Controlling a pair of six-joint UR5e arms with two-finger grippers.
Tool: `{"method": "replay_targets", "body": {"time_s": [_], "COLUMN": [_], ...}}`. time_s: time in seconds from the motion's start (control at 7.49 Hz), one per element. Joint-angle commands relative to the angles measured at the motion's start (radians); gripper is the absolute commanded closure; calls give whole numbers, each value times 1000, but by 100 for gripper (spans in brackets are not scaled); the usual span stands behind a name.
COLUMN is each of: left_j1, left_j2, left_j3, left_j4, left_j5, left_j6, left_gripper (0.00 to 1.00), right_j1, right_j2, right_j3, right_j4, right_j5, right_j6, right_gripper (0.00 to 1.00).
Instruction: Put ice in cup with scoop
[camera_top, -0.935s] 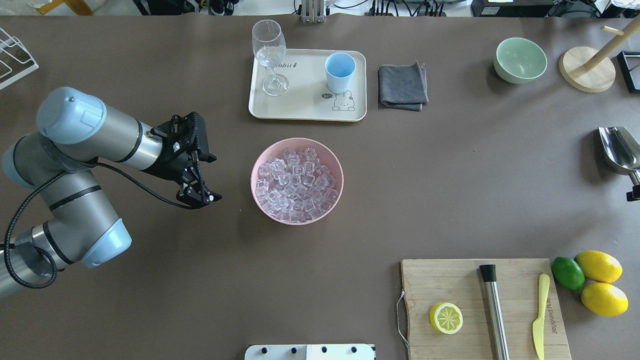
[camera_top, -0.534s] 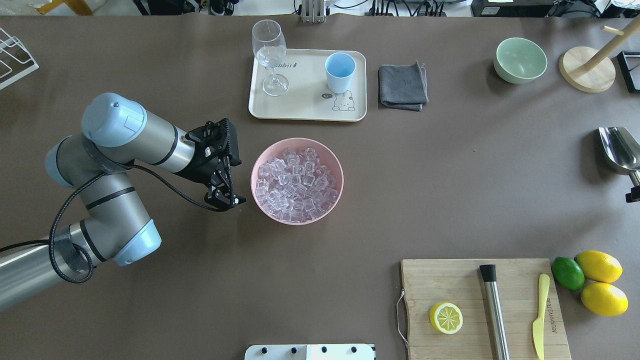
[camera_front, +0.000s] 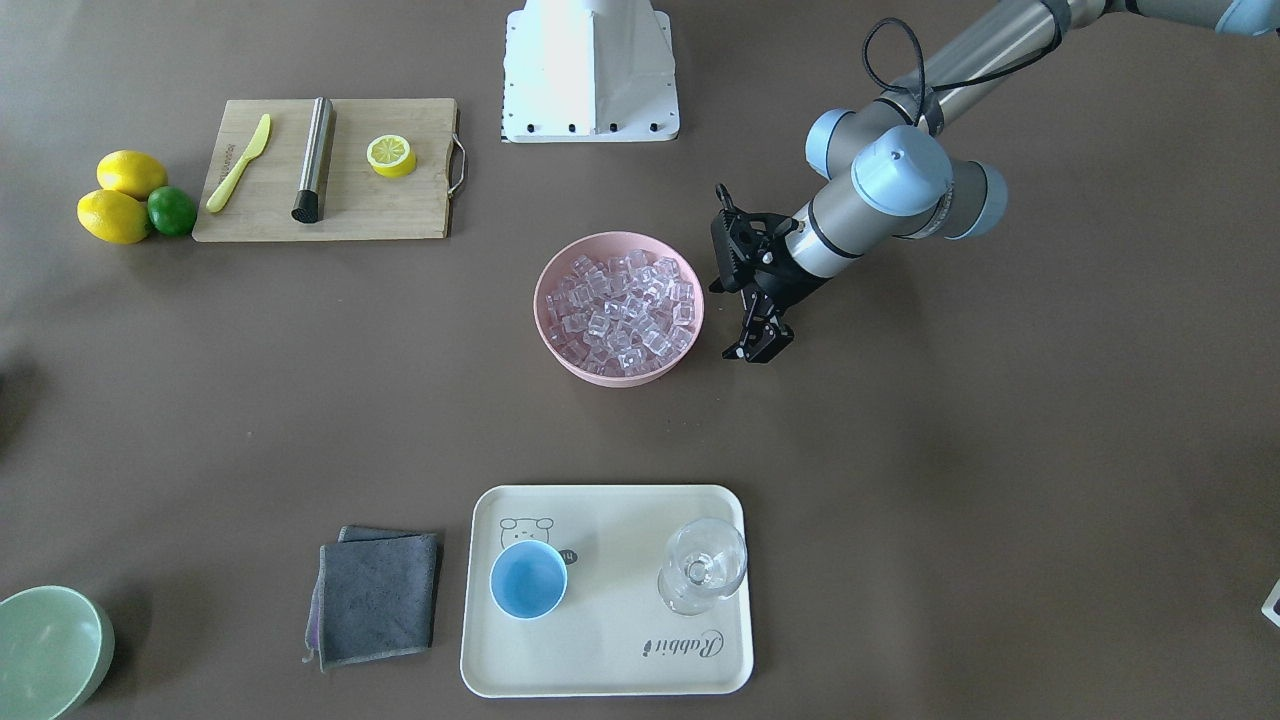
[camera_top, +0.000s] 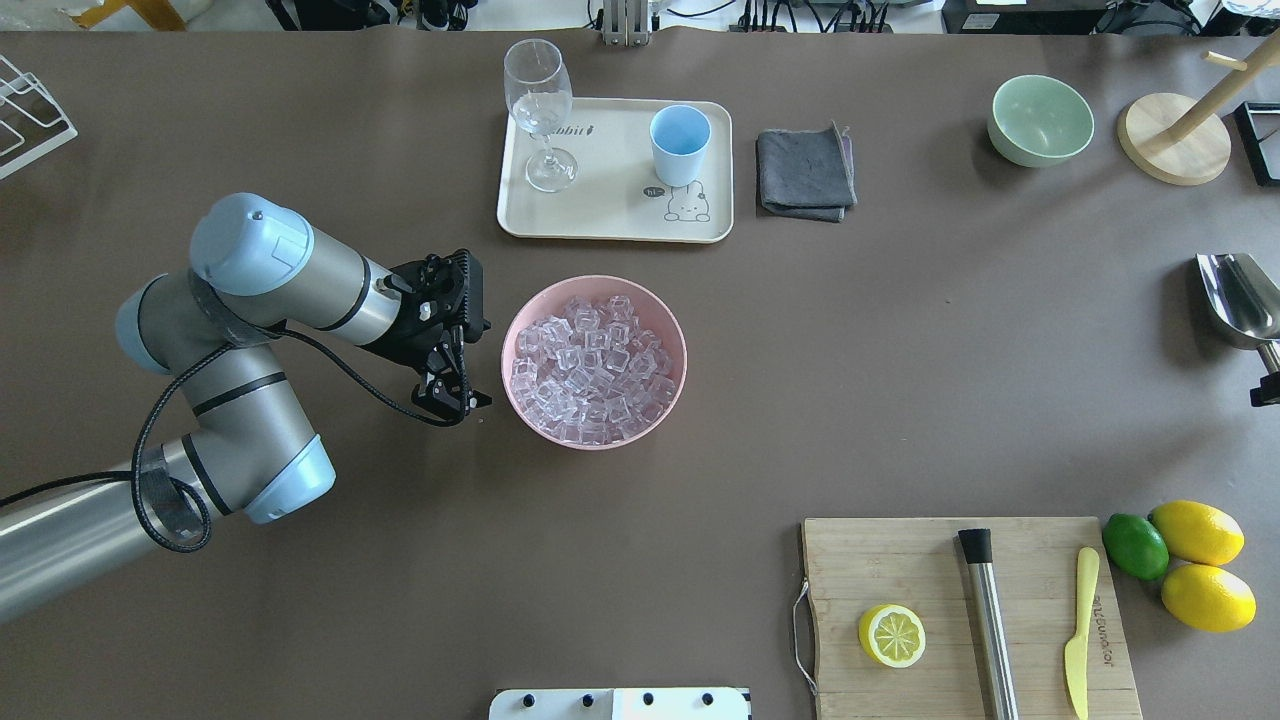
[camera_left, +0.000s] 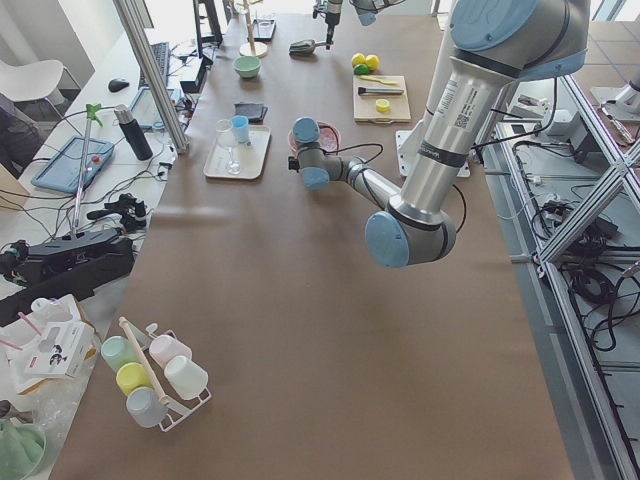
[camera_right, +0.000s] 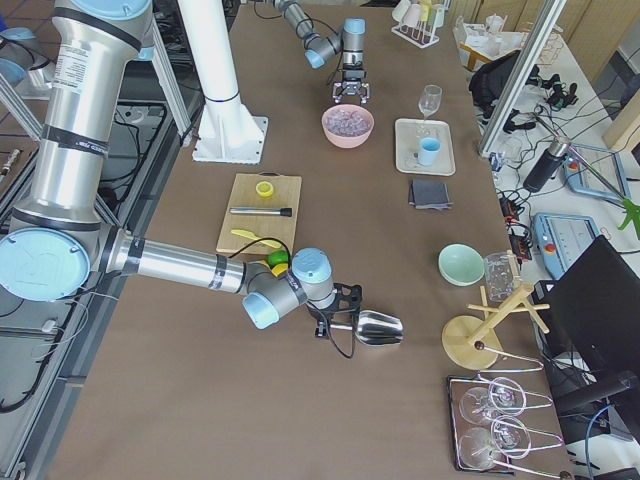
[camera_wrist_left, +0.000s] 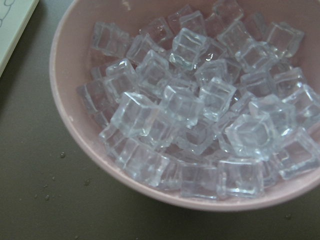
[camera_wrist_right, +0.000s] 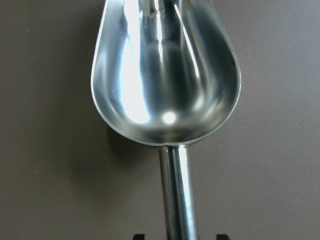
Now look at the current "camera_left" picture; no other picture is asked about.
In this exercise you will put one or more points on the green lime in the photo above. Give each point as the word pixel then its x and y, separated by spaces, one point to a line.
pixel 361 69

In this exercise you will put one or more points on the yellow lemon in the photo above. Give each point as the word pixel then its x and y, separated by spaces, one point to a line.
pixel 372 62
pixel 358 59

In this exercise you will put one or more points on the pink bowl of ice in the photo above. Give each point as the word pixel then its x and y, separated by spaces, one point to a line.
pixel 329 136

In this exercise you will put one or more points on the black glass tray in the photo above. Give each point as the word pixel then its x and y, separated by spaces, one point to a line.
pixel 264 29

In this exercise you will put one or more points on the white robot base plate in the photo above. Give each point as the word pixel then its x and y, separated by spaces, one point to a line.
pixel 411 146

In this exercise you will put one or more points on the white cup rack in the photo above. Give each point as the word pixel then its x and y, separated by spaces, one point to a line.
pixel 179 409

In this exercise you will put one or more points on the green ceramic bowl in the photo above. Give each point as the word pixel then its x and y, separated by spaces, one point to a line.
pixel 247 67

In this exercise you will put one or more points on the steel muddler black tip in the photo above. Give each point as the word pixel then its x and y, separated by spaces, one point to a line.
pixel 369 91

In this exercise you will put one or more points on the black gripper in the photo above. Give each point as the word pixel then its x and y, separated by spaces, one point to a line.
pixel 330 21

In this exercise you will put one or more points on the blue teach pendant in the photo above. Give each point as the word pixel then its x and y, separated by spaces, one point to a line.
pixel 61 172

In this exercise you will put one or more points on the cream serving tray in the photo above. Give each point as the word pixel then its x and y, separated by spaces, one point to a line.
pixel 251 157

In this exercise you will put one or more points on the clear wine glass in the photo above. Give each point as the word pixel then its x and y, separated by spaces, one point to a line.
pixel 226 140

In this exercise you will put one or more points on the yellow cup on rack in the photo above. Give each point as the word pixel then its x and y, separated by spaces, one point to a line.
pixel 131 376

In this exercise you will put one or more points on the yellow plastic knife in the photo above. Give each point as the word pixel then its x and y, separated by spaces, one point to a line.
pixel 378 80

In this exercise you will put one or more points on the grey cup on rack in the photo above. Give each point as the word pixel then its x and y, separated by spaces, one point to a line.
pixel 145 407

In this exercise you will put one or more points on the white cup on rack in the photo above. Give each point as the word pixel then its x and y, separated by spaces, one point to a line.
pixel 186 377

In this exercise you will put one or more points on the pink cup on rack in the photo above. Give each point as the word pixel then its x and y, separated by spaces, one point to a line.
pixel 164 348

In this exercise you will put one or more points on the grey folded cloth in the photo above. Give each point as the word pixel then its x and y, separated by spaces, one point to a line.
pixel 254 112

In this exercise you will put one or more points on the blue plastic cup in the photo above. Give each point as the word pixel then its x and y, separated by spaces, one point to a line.
pixel 240 128

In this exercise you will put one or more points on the black water bottle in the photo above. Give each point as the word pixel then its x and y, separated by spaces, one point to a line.
pixel 133 133

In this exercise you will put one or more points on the green cup on rack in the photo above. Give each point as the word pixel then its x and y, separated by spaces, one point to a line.
pixel 117 351

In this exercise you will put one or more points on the steel ice scoop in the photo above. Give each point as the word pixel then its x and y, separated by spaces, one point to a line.
pixel 304 47

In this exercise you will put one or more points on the black keyboard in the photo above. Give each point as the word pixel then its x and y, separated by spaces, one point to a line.
pixel 161 53

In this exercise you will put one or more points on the wooden mug tree stand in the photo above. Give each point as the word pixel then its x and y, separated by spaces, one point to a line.
pixel 251 47

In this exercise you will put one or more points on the wooden cutting board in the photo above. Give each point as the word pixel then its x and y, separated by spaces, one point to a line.
pixel 364 106

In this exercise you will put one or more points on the half lemon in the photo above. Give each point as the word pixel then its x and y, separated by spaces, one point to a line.
pixel 382 105

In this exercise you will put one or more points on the black computer mouse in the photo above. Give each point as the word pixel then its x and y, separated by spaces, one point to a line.
pixel 117 84

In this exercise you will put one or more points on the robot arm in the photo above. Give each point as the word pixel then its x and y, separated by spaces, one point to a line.
pixel 366 10
pixel 487 45

